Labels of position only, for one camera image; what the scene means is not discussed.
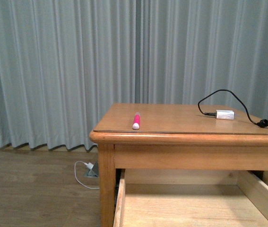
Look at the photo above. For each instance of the grey pleated curtain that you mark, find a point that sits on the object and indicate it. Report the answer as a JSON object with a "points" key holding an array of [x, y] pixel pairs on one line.
{"points": [[63, 63]]}

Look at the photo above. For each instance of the open metal floor socket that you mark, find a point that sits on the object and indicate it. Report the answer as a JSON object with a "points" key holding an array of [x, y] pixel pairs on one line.
{"points": [[93, 173]]}

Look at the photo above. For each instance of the pink marker with white cap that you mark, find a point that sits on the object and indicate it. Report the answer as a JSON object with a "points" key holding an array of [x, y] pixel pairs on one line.
{"points": [[136, 121]]}

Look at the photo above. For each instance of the white charger plug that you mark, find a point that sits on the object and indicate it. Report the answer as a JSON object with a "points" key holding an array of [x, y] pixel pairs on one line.
{"points": [[89, 165]]}

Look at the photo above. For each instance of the wooden drawer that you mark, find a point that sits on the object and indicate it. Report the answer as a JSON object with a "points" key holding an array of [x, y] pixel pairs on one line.
{"points": [[190, 198]]}

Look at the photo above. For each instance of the wooden nightstand cabinet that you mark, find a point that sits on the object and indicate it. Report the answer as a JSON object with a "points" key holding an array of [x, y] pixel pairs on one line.
{"points": [[173, 137]]}

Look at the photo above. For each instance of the white power adapter block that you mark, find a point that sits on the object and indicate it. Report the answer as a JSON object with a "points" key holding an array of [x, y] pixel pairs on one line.
{"points": [[225, 114]]}

